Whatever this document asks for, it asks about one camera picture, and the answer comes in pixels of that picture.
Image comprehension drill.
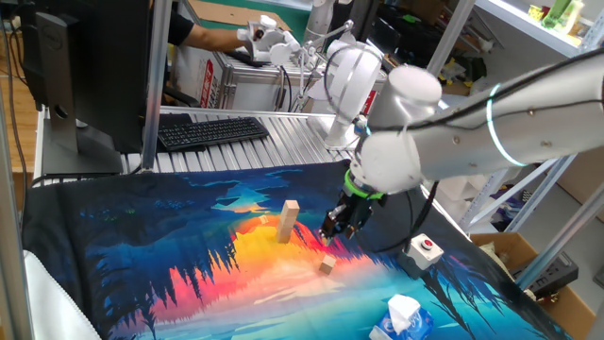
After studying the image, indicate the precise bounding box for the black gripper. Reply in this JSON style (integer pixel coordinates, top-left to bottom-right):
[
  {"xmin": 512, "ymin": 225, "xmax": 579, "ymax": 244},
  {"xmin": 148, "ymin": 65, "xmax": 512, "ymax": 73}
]
[{"xmin": 318, "ymin": 187, "xmax": 387, "ymax": 246}]

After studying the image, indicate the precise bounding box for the person's bare forearm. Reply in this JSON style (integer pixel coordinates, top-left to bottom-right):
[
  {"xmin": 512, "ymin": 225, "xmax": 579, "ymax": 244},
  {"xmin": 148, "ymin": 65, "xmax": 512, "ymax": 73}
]
[{"xmin": 181, "ymin": 24, "xmax": 249, "ymax": 53}]

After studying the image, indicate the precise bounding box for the grey emergency stop button box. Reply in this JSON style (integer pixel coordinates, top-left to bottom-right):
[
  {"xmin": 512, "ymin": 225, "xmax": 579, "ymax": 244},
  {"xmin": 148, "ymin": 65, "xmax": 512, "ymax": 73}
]
[{"xmin": 396, "ymin": 232, "xmax": 445, "ymax": 280}]

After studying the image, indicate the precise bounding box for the blue tissue pack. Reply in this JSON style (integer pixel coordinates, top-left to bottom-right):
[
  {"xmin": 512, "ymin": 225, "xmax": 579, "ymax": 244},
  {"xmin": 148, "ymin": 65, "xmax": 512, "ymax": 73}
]
[{"xmin": 367, "ymin": 293, "xmax": 435, "ymax": 340}]

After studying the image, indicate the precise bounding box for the white foam packaging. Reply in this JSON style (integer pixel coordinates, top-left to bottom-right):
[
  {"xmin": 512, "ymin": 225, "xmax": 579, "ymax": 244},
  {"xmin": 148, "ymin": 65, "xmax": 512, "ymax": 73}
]
[{"xmin": 436, "ymin": 172, "xmax": 487, "ymax": 213}]

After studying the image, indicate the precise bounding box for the white haptic control device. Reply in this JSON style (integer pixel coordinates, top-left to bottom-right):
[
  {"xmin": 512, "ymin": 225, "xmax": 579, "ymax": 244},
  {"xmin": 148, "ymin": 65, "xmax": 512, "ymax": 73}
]
[{"xmin": 235, "ymin": 0, "xmax": 386, "ymax": 152}]

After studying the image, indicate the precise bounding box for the black keyboard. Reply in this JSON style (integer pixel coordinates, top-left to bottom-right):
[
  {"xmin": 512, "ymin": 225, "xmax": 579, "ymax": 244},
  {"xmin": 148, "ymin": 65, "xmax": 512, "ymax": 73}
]
[{"xmin": 157, "ymin": 116, "xmax": 270, "ymax": 153}]

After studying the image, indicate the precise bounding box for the silver aluminium case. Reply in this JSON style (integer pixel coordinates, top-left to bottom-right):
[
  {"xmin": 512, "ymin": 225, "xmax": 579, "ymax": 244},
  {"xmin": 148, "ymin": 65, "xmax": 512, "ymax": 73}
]
[{"xmin": 217, "ymin": 51, "xmax": 389, "ymax": 114}]

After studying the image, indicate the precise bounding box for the brown cardboard box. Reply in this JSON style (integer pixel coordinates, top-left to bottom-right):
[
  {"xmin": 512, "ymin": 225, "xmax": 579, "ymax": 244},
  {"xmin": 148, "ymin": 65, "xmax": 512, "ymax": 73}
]
[{"xmin": 470, "ymin": 230, "xmax": 598, "ymax": 340}]

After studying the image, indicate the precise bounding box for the colourful landscape print cloth mat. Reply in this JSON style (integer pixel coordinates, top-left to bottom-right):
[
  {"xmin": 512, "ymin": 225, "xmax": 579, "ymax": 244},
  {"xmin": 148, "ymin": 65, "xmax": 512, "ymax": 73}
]
[{"xmin": 21, "ymin": 160, "xmax": 575, "ymax": 340}]

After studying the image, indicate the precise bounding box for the black chair armrest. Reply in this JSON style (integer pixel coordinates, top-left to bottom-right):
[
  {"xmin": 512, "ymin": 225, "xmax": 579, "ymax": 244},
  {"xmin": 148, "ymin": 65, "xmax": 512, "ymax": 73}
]
[{"xmin": 161, "ymin": 83, "xmax": 203, "ymax": 110}]

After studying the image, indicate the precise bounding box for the white box red print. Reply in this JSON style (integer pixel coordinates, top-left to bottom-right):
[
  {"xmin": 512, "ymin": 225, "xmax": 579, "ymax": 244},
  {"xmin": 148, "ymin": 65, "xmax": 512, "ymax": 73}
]
[{"xmin": 170, "ymin": 46, "xmax": 224, "ymax": 111}]

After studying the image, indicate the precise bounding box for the black electronic device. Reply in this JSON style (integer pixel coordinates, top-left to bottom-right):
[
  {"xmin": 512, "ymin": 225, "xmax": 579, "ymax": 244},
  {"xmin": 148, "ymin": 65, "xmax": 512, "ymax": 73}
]
[{"xmin": 512, "ymin": 252, "xmax": 580, "ymax": 299}]

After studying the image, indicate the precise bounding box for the brown cardboard sheet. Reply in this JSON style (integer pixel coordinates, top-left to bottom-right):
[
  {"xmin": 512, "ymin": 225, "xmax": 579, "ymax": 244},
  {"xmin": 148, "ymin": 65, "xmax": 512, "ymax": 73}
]
[{"xmin": 188, "ymin": 0, "xmax": 294, "ymax": 33}]

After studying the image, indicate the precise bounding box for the black shirt sleeve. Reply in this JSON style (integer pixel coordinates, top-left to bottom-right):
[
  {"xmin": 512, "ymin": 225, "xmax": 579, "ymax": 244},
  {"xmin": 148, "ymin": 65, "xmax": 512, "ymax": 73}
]
[{"xmin": 167, "ymin": 8, "xmax": 195, "ymax": 47}]

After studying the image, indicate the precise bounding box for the white metal shelf rack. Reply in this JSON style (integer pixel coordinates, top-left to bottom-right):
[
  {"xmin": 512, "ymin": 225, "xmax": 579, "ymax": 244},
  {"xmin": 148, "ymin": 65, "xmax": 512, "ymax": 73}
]
[{"xmin": 460, "ymin": 0, "xmax": 604, "ymax": 232}]

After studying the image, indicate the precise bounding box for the black computer monitor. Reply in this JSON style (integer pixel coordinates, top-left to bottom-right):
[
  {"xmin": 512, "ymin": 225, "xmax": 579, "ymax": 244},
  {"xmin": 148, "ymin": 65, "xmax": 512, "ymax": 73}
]
[{"xmin": 18, "ymin": 0, "xmax": 157, "ymax": 179}]

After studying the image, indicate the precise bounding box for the green bottle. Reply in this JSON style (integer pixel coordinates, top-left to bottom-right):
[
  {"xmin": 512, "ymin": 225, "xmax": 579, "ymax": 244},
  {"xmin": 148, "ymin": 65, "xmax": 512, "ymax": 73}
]
[{"xmin": 541, "ymin": 0, "xmax": 573, "ymax": 30}]

